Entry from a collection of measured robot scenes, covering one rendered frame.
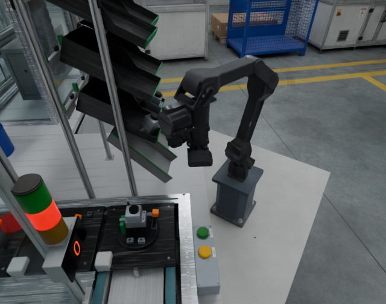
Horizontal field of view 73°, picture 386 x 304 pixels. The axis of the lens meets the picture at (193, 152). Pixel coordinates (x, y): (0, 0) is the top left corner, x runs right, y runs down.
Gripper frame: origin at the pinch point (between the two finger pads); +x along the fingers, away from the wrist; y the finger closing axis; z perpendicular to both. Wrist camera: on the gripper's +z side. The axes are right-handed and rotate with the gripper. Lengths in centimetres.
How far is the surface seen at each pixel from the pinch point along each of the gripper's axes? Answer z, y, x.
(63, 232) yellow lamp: 29.3, 24.9, -2.3
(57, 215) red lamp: 29.1, 24.2, -7.2
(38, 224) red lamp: 31.6, 26.5, -7.6
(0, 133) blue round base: 92, -54, 26
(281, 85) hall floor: -152, -300, 125
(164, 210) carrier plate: 11.3, -3.5, 28.5
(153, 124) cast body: 13.4, -17.1, 0.1
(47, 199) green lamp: 29.2, 24.6, -12.2
